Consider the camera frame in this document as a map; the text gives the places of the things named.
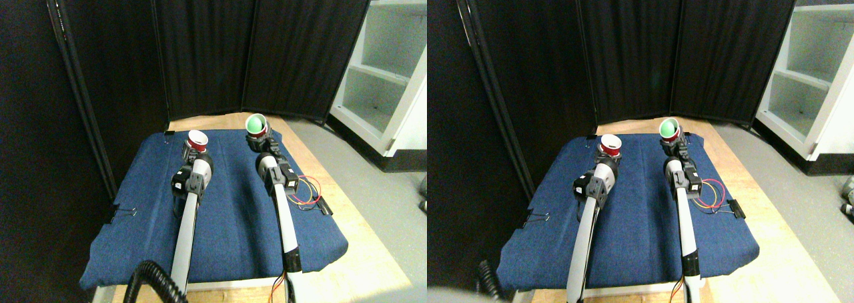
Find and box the red cup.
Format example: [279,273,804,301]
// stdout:
[599,134,623,158]
[185,131,209,154]
[659,117,681,142]
[245,113,269,138]

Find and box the dark blue cloth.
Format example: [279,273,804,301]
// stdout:
[489,133,760,296]
[79,128,349,292]

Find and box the white shelf unit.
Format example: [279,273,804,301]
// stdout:
[755,3,854,162]
[329,0,427,158]

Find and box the red wire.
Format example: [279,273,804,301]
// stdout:
[297,175,322,207]
[697,178,727,210]

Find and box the black ribbed hose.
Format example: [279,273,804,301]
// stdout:
[123,262,191,303]
[475,260,508,300]

